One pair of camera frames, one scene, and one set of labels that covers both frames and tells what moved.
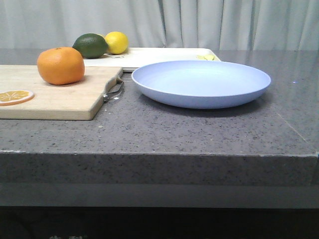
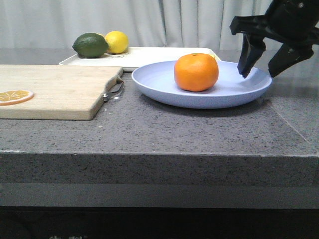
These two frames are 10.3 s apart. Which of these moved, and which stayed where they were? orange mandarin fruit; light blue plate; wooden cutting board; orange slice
Moved: orange mandarin fruit
Stayed: wooden cutting board; orange slice; light blue plate
